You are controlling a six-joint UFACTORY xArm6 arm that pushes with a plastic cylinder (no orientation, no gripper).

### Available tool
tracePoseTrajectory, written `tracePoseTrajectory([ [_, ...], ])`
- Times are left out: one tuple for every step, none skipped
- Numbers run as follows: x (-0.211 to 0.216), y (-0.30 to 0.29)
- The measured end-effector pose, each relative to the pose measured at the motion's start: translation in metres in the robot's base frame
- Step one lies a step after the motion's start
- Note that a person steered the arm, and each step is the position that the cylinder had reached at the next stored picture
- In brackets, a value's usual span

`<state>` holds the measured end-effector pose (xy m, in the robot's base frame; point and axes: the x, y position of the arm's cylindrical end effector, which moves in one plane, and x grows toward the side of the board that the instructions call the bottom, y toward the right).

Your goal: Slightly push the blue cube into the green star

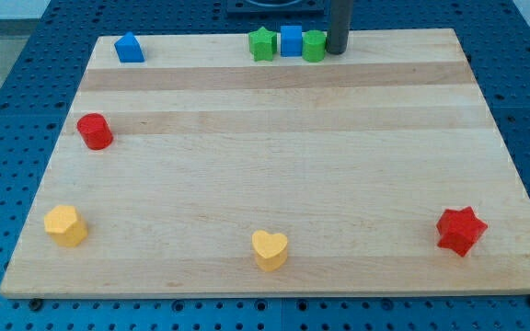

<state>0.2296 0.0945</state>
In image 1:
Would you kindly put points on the red cylinder block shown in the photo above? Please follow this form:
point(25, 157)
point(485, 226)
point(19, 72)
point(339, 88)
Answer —
point(94, 131)

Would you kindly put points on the wooden board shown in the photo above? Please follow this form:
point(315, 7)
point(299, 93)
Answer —
point(354, 159)

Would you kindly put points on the green cylinder block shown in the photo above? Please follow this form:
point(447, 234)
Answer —
point(314, 46)

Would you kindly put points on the yellow hexagon block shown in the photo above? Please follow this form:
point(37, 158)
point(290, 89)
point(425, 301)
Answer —
point(65, 226)

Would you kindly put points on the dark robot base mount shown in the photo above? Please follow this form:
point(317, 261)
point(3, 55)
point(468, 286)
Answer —
point(239, 7)

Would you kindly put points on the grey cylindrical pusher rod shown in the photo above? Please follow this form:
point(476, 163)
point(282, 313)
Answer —
point(340, 14)

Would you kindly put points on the green star block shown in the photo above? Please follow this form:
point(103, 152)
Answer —
point(262, 44)

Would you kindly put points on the blue cube block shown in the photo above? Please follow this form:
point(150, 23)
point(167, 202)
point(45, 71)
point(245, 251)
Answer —
point(291, 41)

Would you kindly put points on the red star block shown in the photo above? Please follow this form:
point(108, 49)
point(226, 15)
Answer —
point(460, 230)

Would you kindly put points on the yellow heart block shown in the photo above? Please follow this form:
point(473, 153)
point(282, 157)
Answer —
point(270, 250)

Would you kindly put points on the blue triangular prism block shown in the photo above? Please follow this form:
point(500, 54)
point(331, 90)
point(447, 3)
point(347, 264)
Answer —
point(128, 49)

